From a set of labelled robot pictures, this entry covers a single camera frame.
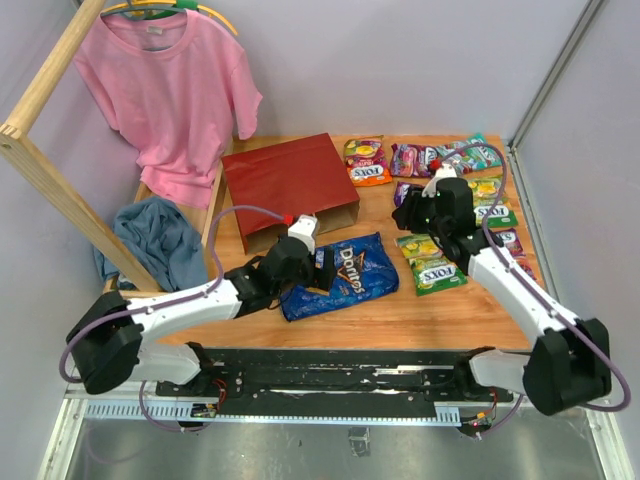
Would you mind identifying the orange candy packet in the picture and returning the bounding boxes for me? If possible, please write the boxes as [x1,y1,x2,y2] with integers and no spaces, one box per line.
[343,135,392,187]

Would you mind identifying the aluminium frame post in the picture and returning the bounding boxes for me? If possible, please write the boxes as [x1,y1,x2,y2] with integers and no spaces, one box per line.
[507,0,608,150]

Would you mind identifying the yellow green hanger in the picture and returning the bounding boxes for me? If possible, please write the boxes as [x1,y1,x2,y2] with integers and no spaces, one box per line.
[100,0,238,36]

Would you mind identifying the pink t-shirt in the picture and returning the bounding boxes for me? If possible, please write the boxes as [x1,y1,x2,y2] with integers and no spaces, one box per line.
[74,10,262,209]

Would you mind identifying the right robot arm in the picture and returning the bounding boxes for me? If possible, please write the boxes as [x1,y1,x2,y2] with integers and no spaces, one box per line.
[392,178,612,416]

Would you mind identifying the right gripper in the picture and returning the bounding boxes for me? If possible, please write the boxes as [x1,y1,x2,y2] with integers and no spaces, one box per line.
[392,186,448,239]

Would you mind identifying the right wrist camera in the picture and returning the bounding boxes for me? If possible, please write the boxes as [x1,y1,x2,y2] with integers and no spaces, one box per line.
[422,160,458,198]

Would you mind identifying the wooden clothes rack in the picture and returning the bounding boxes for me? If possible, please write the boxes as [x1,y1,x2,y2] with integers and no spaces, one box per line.
[0,0,232,301]

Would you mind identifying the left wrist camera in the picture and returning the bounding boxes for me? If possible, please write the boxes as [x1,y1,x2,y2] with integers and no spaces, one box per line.
[287,215,319,254]

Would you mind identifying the red paper bag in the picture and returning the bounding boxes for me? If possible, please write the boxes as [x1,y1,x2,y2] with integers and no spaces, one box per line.
[222,133,360,234]

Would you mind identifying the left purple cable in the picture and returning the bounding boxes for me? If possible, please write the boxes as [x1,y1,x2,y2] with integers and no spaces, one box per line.
[59,204,296,432]

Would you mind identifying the purple candy packet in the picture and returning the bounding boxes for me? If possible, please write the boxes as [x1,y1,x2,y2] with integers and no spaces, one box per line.
[496,228,536,281]
[393,181,413,207]
[390,143,440,178]

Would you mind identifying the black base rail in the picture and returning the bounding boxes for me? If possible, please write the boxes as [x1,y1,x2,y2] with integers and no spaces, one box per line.
[67,346,611,427]

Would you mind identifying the blue cloth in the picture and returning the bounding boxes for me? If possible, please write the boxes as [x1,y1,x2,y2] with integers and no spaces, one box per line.
[112,196,208,292]

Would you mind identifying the green candy packet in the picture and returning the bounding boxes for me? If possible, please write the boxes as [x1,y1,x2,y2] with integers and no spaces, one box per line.
[468,175,518,229]
[395,235,467,296]

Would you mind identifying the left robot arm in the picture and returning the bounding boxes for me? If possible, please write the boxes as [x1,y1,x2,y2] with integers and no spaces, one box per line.
[59,236,336,396]

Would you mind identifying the blue Doritos chip bag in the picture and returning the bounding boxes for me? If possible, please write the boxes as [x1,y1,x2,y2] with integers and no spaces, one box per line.
[281,232,399,322]

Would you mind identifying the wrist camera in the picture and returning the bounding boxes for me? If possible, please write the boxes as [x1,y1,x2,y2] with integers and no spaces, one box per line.
[287,215,319,254]
[422,160,458,198]

